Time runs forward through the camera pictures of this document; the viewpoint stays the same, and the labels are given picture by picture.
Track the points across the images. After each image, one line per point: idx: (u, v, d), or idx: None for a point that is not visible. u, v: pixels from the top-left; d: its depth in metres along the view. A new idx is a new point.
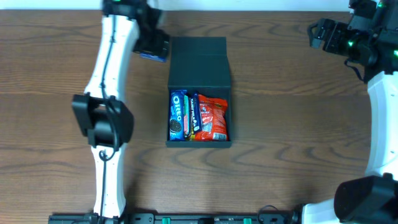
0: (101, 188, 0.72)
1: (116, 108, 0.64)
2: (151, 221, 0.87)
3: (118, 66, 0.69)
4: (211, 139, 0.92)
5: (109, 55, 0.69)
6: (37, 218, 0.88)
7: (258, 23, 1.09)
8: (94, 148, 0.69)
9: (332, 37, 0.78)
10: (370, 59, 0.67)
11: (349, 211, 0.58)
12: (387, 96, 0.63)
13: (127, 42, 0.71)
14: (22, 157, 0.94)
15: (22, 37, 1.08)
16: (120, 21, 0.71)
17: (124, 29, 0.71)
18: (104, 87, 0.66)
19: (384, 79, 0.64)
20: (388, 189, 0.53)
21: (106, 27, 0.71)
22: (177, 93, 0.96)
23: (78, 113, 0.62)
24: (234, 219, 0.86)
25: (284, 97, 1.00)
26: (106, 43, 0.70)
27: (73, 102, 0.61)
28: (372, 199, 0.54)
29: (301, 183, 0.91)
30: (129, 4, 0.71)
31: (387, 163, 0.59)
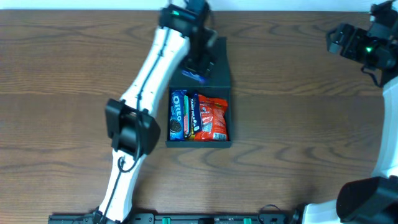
0: (111, 191, 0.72)
1: (145, 123, 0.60)
2: (151, 221, 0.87)
3: (159, 81, 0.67)
4: (211, 139, 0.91)
5: (153, 68, 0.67)
6: (37, 219, 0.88)
7: (258, 23, 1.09)
8: (116, 152, 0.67)
9: (350, 43, 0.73)
10: (388, 62, 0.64)
11: (351, 211, 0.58)
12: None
13: (174, 59, 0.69)
14: (21, 157, 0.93)
15: (22, 37, 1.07)
16: (173, 35, 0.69)
17: (175, 45, 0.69)
18: (140, 99, 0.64)
19: None
20: (395, 191, 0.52)
21: (158, 37, 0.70)
22: (177, 93, 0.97)
23: (109, 117, 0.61)
24: (234, 219, 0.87)
25: (284, 97, 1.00)
26: (154, 55, 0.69)
27: (106, 106, 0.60)
28: (376, 200, 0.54)
29: (301, 183, 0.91)
30: (186, 20, 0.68)
31: (395, 165, 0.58)
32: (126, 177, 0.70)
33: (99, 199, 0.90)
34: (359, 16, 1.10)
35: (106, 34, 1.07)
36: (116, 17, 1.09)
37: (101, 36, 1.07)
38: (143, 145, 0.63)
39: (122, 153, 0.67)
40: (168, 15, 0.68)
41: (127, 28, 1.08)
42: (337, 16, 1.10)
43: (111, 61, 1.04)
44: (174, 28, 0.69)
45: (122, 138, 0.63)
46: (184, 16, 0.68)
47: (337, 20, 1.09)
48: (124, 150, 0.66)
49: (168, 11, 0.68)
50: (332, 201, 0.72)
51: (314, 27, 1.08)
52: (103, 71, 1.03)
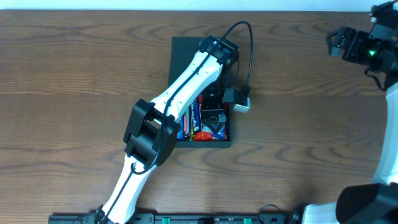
0: (115, 193, 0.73)
1: (170, 129, 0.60)
2: (151, 221, 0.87)
3: (189, 93, 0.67)
4: (211, 139, 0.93)
5: (187, 81, 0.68)
6: (37, 219, 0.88)
7: (258, 23, 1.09)
8: (129, 156, 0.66)
9: (352, 46, 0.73)
10: (393, 65, 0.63)
11: (351, 216, 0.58)
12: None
13: (208, 79, 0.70)
14: (22, 158, 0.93)
15: (22, 37, 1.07)
16: (212, 60, 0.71)
17: (211, 66, 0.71)
18: (168, 105, 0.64)
19: None
20: (393, 198, 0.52)
21: (196, 58, 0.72)
22: None
23: (134, 117, 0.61)
24: (234, 219, 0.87)
25: (284, 97, 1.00)
26: (189, 70, 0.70)
27: (135, 105, 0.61)
28: (375, 206, 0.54)
29: (301, 184, 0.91)
30: (224, 51, 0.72)
31: (395, 172, 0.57)
32: (134, 183, 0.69)
33: (99, 199, 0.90)
34: (359, 17, 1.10)
35: (106, 34, 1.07)
36: (117, 17, 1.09)
37: (101, 36, 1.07)
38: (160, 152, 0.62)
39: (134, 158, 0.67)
40: (209, 43, 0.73)
41: (127, 28, 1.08)
42: (337, 16, 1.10)
43: (111, 61, 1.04)
44: (212, 55, 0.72)
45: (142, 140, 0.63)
46: (224, 48, 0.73)
47: (336, 20, 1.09)
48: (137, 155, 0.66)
49: (208, 40, 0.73)
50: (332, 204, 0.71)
51: (314, 27, 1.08)
52: (104, 71, 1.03)
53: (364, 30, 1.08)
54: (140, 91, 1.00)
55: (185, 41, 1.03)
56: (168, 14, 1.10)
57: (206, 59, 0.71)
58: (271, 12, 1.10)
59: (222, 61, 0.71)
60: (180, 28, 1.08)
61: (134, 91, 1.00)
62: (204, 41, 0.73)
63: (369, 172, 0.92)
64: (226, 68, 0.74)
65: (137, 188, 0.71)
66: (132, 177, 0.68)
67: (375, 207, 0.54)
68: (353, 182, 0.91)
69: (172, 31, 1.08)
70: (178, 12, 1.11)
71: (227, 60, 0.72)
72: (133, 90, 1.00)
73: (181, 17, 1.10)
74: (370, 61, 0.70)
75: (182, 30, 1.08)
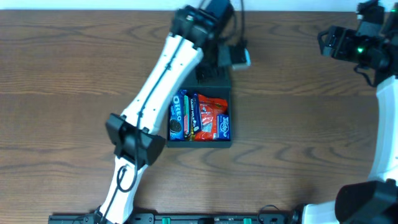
0: (111, 193, 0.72)
1: (143, 142, 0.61)
2: (151, 221, 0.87)
3: (163, 96, 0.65)
4: (211, 139, 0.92)
5: (159, 81, 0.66)
6: (37, 219, 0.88)
7: (258, 23, 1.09)
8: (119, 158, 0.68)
9: (341, 45, 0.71)
10: (382, 62, 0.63)
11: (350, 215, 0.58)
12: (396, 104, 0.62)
13: (183, 71, 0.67)
14: (22, 158, 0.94)
15: (22, 37, 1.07)
16: (185, 47, 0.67)
17: (185, 57, 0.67)
18: (141, 116, 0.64)
19: (393, 84, 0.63)
20: (392, 194, 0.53)
21: (168, 46, 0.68)
22: (177, 93, 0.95)
23: (110, 130, 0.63)
24: (234, 219, 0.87)
25: (284, 97, 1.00)
26: (161, 66, 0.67)
27: (107, 120, 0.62)
28: (373, 205, 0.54)
29: (301, 184, 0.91)
30: (201, 28, 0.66)
31: (391, 169, 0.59)
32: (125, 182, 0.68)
33: (99, 199, 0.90)
34: None
35: (105, 34, 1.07)
36: (117, 17, 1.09)
37: (101, 37, 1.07)
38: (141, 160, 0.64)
39: (124, 160, 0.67)
40: (182, 21, 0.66)
41: (127, 28, 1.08)
42: (336, 17, 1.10)
43: (111, 61, 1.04)
44: (188, 35, 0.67)
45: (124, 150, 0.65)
46: (200, 24, 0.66)
47: (336, 20, 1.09)
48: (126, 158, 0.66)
49: (181, 16, 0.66)
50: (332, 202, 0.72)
51: (314, 28, 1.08)
52: (104, 71, 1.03)
53: None
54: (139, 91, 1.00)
55: None
56: (168, 14, 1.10)
57: (177, 50, 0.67)
58: (271, 12, 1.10)
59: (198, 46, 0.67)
60: None
61: (134, 92, 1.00)
62: (176, 20, 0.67)
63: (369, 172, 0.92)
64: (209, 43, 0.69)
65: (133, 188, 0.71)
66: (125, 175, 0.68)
67: (374, 205, 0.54)
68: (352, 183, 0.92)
69: None
70: None
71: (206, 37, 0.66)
72: (133, 91, 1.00)
73: None
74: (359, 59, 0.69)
75: None
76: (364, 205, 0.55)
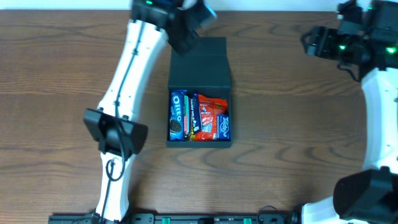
0: (104, 192, 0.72)
1: (126, 129, 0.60)
2: (151, 221, 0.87)
3: (136, 83, 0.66)
4: (211, 139, 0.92)
5: (129, 68, 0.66)
6: (37, 219, 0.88)
7: (258, 23, 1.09)
8: (104, 155, 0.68)
9: (323, 43, 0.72)
10: (364, 57, 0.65)
11: (349, 208, 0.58)
12: (381, 93, 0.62)
13: (150, 55, 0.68)
14: (22, 158, 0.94)
15: (22, 37, 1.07)
16: (148, 31, 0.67)
17: (149, 40, 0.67)
18: (117, 105, 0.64)
19: (377, 76, 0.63)
20: (387, 180, 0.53)
21: (130, 34, 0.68)
22: (177, 93, 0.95)
23: (89, 126, 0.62)
24: (234, 219, 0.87)
25: (284, 97, 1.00)
26: (128, 53, 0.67)
27: (84, 116, 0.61)
28: (370, 195, 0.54)
29: (301, 184, 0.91)
30: (160, 10, 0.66)
31: (384, 157, 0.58)
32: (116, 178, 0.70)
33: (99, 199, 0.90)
34: None
35: (106, 34, 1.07)
36: (117, 17, 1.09)
37: (101, 36, 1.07)
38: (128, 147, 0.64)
39: (110, 155, 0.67)
40: (139, 6, 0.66)
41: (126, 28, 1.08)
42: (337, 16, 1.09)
43: (111, 61, 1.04)
44: (148, 18, 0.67)
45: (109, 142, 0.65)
46: (158, 5, 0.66)
47: (336, 20, 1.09)
48: (112, 152, 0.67)
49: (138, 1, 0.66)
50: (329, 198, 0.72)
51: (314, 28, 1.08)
52: (104, 71, 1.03)
53: None
54: None
55: None
56: None
57: (140, 35, 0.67)
58: (271, 12, 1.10)
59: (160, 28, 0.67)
60: None
61: None
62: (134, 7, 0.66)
63: None
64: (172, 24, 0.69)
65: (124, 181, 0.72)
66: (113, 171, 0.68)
67: (372, 195, 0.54)
68: None
69: None
70: None
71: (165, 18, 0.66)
72: None
73: None
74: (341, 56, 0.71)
75: None
76: (362, 196, 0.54)
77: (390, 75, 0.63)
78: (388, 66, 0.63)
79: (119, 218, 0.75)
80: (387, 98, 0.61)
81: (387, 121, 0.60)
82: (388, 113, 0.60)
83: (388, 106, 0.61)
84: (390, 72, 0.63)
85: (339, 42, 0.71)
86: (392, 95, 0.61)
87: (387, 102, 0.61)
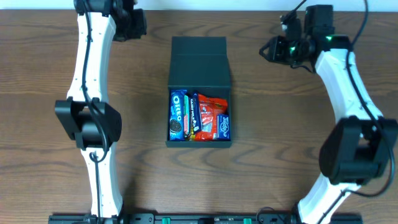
0: (95, 190, 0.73)
1: (101, 109, 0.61)
2: (151, 221, 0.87)
3: (98, 66, 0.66)
4: (211, 139, 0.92)
5: (87, 55, 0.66)
6: (37, 219, 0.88)
7: (257, 23, 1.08)
8: (84, 150, 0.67)
9: (276, 48, 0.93)
10: (310, 48, 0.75)
11: (334, 165, 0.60)
12: (331, 66, 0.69)
13: (105, 40, 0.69)
14: (22, 158, 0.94)
15: (22, 37, 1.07)
16: (96, 18, 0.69)
17: (101, 27, 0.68)
18: (86, 89, 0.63)
19: (324, 55, 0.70)
20: (357, 126, 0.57)
21: (79, 26, 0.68)
22: (177, 93, 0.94)
23: (62, 117, 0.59)
24: (234, 219, 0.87)
25: (284, 97, 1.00)
26: (83, 43, 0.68)
27: (55, 108, 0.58)
28: (347, 139, 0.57)
29: (301, 184, 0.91)
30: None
31: (349, 108, 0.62)
32: (106, 170, 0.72)
33: None
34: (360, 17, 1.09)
35: None
36: None
37: None
38: (106, 132, 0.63)
39: (90, 150, 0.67)
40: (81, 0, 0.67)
41: None
42: None
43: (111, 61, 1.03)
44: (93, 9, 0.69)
45: (85, 134, 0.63)
46: None
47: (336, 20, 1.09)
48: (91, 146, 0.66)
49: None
50: (317, 183, 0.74)
51: None
52: None
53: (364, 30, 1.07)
54: (138, 91, 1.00)
55: (186, 42, 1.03)
56: (167, 14, 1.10)
57: (89, 22, 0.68)
58: (271, 12, 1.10)
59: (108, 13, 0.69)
60: (180, 28, 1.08)
61: (134, 92, 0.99)
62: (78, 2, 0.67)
63: None
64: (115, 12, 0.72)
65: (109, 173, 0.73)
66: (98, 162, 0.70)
67: (348, 136, 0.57)
68: None
69: (171, 31, 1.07)
70: (178, 13, 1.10)
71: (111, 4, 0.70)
72: (133, 90, 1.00)
73: (181, 17, 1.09)
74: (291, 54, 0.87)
75: (182, 29, 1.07)
76: (341, 141, 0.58)
77: (334, 52, 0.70)
78: (333, 47, 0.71)
79: (116, 214, 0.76)
80: (338, 66, 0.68)
81: (341, 83, 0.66)
82: (340, 78, 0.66)
83: (339, 72, 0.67)
84: (333, 50, 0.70)
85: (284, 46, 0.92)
86: (340, 64, 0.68)
87: (337, 71, 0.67)
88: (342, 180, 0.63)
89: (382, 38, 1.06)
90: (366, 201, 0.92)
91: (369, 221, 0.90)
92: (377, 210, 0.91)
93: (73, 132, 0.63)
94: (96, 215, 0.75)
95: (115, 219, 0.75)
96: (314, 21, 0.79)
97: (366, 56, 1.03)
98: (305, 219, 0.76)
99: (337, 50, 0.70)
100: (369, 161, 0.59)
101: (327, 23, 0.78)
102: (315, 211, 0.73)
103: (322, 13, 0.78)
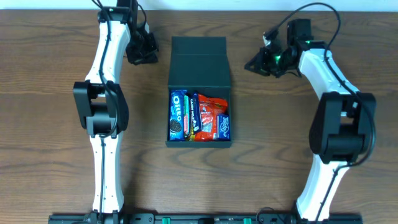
0: (99, 182, 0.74)
1: (114, 91, 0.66)
2: (151, 221, 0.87)
3: (114, 58, 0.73)
4: (211, 139, 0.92)
5: (105, 50, 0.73)
6: (38, 218, 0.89)
7: (258, 23, 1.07)
8: (93, 138, 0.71)
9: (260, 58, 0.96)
10: (293, 53, 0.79)
11: (321, 138, 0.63)
12: (311, 61, 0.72)
13: (121, 42, 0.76)
14: (22, 158, 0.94)
15: (22, 37, 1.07)
16: (115, 25, 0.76)
17: (118, 29, 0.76)
18: (102, 74, 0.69)
19: (305, 53, 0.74)
20: (338, 98, 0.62)
21: (101, 30, 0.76)
22: (177, 93, 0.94)
23: (78, 99, 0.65)
24: (234, 219, 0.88)
25: (285, 97, 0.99)
26: (102, 42, 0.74)
27: (74, 89, 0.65)
28: (331, 112, 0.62)
29: (300, 184, 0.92)
30: (122, 13, 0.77)
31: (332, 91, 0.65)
32: (111, 160, 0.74)
33: None
34: (362, 17, 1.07)
35: None
36: None
37: None
38: (119, 115, 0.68)
39: (99, 138, 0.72)
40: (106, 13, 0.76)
41: None
42: (339, 16, 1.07)
43: None
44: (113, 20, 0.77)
45: (97, 118, 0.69)
46: (120, 10, 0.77)
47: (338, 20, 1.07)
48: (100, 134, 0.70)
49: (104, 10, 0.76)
50: (310, 173, 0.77)
51: (314, 27, 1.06)
52: None
53: (365, 30, 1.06)
54: (138, 91, 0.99)
55: (186, 42, 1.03)
56: (167, 14, 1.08)
57: (109, 26, 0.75)
58: (272, 12, 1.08)
59: (125, 22, 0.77)
60: (180, 28, 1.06)
61: (133, 92, 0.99)
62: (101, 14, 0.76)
63: (366, 171, 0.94)
64: (132, 27, 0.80)
65: (115, 164, 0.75)
66: (104, 151, 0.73)
67: (332, 109, 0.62)
68: (352, 182, 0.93)
69: (171, 31, 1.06)
70: (178, 12, 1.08)
71: (129, 18, 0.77)
72: (132, 90, 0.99)
73: (180, 17, 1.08)
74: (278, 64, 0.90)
75: (182, 29, 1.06)
76: (325, 116, 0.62)
77: (313, 50, 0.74)
78: (311, 47, 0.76)
79: (117, 209, 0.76)
80: (318, 61, 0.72)
81: (322, 74, 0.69)
82: (321, 70, 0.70)
83: (320, 65, 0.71)
84: (313, 48, 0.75)
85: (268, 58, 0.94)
86: (319, 58, 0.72)
87: (318, 65, 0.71)
88: (332, 158, 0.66)
89: (384, 38, 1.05)
90: (366, 201, 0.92)
91: (369, 221, 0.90)
92: (377, 210, 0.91)
93: (85, 117, 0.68)
94: (97, 210, 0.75)
95: (117, 214, 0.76)
96: (295, 32, 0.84)
97: (366, 56, 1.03)
98: (303, 213, 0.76)
99: (315, 48, 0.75)
100: (354, 134, 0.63)
101: (306, 33, 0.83)
102: (313, 201, 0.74)
103: (302, 23, 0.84)
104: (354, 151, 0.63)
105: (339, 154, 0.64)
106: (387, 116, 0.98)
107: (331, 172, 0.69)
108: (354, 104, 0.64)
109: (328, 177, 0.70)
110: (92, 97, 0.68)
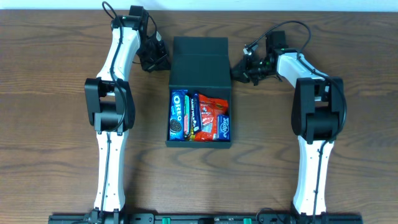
0: (102, 180, 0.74)
1: (123, 88, 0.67)
2: (151, 221, 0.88)
3: (125, 59, 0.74)
4: (211, 140, 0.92)
5: (117, 52, 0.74)
6: (37, 218, 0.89)
7: (258, 23, 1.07)
8: (100, 134, 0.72)
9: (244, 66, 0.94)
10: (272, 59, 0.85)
11: (301, 119, 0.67)
12: (288, 63, 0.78)
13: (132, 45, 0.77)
14: (22, 157, 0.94)
15: (22, 37, 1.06)
16: (128, 29, 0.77)
17: (130, 33, 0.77)
18: (112, 73, 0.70)
19: (281, 57, 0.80)
20: (311, 81, 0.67)
21: (114, 34, 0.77)
22: (178, 92, 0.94)
23: (89, 96, 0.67)
24: (234, 219, 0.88)
25: (285, 97, 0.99)
26: (114, 45, 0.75)
27: (85, 85, 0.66)
28: (306, 94, 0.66)
29: None
30: (134, 21, 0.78)
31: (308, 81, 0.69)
32: (114, 158, 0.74)
33: None
34: (362, 17, 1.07)
35: (105, 34, 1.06)
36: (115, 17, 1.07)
37: (101, 36, 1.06)
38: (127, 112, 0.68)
39: (106, 134, 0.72)
40: (119, 20, 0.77)
41: None
42: (339, 16, 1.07)
43: None
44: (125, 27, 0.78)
45: (103, 114, 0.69)
46: (132, 18, 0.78)
47: (338, 20, 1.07)
48: (107, 130, 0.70)
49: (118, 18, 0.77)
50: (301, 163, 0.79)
51: (314, 27, 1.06)
52: None
53: (365, 30, 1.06)
54: (139, 91, 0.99)
55: (188, 43, 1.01)
56: (167, 14, 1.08)
57: (122, 30, 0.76)
58: (273, 12, 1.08)
59: (137, 28, 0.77)
60: (180, 28, 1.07)
61: (134, 92, 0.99)
62: (114, 22, 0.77)
63: (366, 172, 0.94)
64: (143, 35, 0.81)
65: (118, 161, 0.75)
66: (109, 148, 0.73)
67: (307, 93, 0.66)
68: (352, 182, 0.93)
69: (171, 32, 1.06)
70: (178, 12, 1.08)
71: (140, 27, 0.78)
72: (133, 90, 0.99)
73: (180, 17, 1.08)
74: (260, 70, 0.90)
75: (182, 30, 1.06)
76: (302, 98, 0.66)
77: (287, 55, 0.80)
78: (286, 52, 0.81)
79: (117, 208, 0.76)
80: (292, 60, 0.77)
81: (296, 68, 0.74)
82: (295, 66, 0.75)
83: (294, 63, 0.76)
84: (286, 53, 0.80)
85: (250, 64, 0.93)
86: (294, 59, 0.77)
87: (292, 65, 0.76)
88: (314, 138, 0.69)
89: (383, 39, 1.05)
90: (366, 201, 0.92)
91: (369, 221, 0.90)
92: (377, 210, 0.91)
93: (94, 113, 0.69)
94: (98, 208, 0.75)
95: (117, 213, 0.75)
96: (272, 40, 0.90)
97: (365, 56, 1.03)
98: (301, 208, 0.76)
99: (288, 53, 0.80)
100: (329, 114, 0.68)
101: (282, 42, 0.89)
102: (307, 190, 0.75)
103: (278, 34, 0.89)
104: (333, 129, 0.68)
105: (319, 132, 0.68)
106: (387, 116, 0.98)
107: (316, 154, 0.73)
108: (326, 88, 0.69)
109: (315, 165, 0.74)
110: (101, 95, 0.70)
